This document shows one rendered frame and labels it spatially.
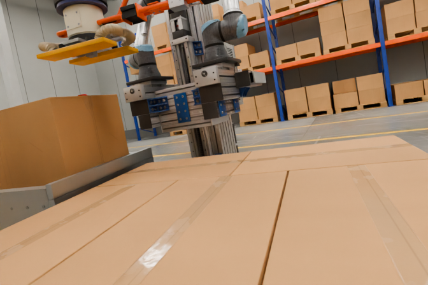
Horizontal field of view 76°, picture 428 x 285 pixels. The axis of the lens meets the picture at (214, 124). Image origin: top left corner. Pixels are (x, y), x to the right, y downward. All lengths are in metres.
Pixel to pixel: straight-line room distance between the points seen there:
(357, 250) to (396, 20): 7.94
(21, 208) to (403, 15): 8.13
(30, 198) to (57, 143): 0.24
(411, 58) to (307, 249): 9.19
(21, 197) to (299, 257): 1.12
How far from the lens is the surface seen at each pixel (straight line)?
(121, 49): 1.42
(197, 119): 1.63
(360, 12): 8.29
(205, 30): 1.63
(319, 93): 8.12
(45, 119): 1.38
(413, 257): 0.49
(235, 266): 0.47
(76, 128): 1.39
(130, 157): 1.56
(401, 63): 9.53
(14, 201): 1.40
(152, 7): 1.29
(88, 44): 1.28
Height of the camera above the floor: 0.79
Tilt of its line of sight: 4 degrees down
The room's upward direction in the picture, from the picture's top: 10 degrees counter-clockwise
